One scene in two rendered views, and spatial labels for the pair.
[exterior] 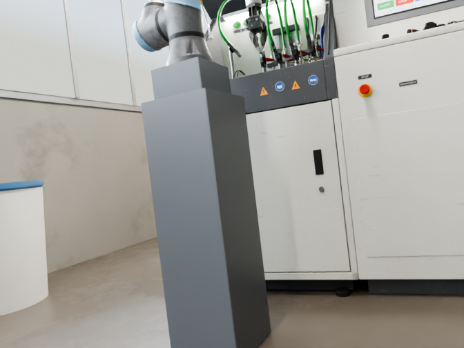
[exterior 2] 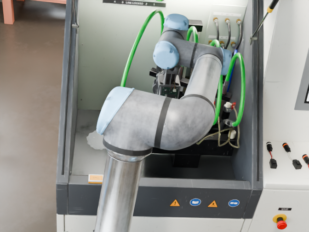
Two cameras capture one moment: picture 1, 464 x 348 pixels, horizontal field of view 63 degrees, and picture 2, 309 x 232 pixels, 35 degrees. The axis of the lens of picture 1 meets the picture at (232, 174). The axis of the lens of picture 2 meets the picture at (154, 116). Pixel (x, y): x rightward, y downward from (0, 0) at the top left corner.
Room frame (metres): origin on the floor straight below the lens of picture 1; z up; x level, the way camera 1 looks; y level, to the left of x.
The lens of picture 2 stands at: (0.67, 0.49, 2.15)
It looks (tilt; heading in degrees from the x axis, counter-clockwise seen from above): 39 degrees down; 330
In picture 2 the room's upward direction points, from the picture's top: 8 degrees clockwise
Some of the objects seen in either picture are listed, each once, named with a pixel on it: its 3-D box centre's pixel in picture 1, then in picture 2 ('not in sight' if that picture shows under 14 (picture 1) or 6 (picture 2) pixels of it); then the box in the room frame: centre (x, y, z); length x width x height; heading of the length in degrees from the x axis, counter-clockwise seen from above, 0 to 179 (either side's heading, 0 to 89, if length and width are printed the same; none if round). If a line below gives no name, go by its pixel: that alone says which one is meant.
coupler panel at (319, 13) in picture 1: (317, 36); (221, 43); (2.01, -0.53, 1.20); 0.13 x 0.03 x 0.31; 69
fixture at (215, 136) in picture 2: not in sight; (186, 144); (1.80, -0.33, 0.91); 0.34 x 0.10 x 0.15; 69
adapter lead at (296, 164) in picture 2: not in sight; (291, 155); (1.56, -0.61, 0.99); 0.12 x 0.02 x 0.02; 168
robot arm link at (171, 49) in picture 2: not in sight; (174, 51); (1.71, -0.15, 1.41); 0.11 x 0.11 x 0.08; 52
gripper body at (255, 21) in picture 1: (255, 19); (168, 77); (1.80, -0.20, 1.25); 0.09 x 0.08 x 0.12; 159
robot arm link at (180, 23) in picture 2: not in sight; (174, 34); (1.80, -0.20, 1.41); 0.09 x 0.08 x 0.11; 142
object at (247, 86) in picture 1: (253, 94); (158, 197); (1.63, -0.13, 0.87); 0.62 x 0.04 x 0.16; 69
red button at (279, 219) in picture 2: (364, 90); (281, 222); (1.42, -0.53, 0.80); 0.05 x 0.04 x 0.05; 69
